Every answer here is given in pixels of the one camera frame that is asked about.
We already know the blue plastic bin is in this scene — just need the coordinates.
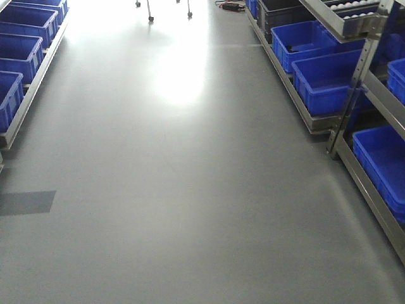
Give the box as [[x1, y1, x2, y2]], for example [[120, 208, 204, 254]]
[[271, 21, 365, 74], [353, 125, 404, 224], [292, 49, 361, 117], [1, 71, 24, 133], [1, 4, 59, 49], [1, 33, 44, 84]]

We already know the black plastic bin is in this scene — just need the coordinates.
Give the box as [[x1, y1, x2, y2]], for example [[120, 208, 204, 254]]
[[256, 0, 315, 44]]

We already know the steel shelf rack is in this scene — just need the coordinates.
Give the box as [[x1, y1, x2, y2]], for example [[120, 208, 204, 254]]
[[246, 1, 404, 262]]

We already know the left steel shelf rail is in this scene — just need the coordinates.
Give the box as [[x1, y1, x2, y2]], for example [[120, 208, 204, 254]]
[[1, 12, 72, 151]]

